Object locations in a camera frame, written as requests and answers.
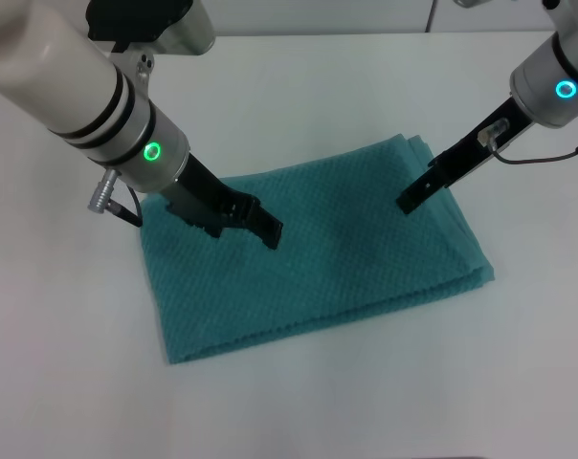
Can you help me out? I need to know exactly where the black cable with silver plug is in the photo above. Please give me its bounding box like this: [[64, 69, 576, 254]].
[[87, 166, 145, 229]]

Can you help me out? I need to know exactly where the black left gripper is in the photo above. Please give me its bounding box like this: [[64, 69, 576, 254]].
[[162, 151, 284, 251]]

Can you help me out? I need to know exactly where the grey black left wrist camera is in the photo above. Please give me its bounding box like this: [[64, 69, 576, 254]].
[[86, 0, 217, 56]]

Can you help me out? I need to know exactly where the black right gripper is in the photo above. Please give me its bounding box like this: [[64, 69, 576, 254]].
[[396, 98, 534, 215]]

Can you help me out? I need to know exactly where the teal waffle-weave towel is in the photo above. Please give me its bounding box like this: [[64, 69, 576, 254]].
[[138, 134, 497, 367]]

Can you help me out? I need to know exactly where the black cable with clear plug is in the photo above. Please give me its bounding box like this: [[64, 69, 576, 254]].
[[477, 119, 578, 166]]

